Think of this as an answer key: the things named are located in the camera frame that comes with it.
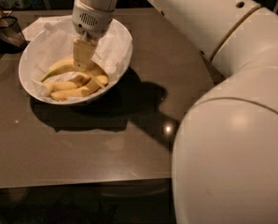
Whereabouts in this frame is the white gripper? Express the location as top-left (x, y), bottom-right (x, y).
top-left (72, 0), bottom-right (113, 71)

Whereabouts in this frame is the large yellow banana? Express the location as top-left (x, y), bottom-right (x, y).
top-left (40, 57), bottom-right (108, 88)

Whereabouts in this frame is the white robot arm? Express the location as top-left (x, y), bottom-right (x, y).
top-left (147, 0), bottom-right (278, 224)

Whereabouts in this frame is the white bowl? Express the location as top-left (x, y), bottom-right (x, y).
top-left (18, 14), bottom-right (133, 106)

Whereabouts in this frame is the lower yellow banana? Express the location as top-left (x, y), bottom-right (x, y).
top-left (50, 79), bottom-right (101, 101)

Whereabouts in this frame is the middle yellow banana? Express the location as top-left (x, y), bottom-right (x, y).
top-left (43, 75), bottom-right (90, 92)

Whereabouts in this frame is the white crumpled paper liner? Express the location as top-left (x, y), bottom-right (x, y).
top-left (29, 17), bottom-right (129, 102)

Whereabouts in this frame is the white paper sheet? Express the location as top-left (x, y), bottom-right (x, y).
top-left (22, 15), bottom-right (72, 41)

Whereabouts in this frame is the black wire mesh basket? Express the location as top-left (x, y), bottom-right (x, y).
top-left (0, 16), bottom-right (27, 54)

